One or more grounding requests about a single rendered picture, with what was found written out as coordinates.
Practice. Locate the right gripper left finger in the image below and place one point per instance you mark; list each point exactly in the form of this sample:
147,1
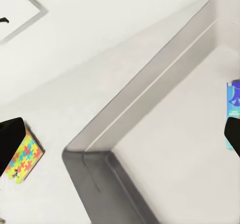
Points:
12,133

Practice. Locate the painting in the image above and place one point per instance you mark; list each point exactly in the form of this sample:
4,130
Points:
14,13

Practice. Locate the desk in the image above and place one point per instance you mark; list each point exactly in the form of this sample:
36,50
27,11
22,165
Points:
58,110

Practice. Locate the jigsaw puzzle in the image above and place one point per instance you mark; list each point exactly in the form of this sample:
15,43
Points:
24,159

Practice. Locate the toy box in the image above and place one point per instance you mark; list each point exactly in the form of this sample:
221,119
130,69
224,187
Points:
157,153

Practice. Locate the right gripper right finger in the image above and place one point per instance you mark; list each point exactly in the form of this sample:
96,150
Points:
232,133

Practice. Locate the board game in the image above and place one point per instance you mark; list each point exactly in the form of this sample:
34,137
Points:
233,103

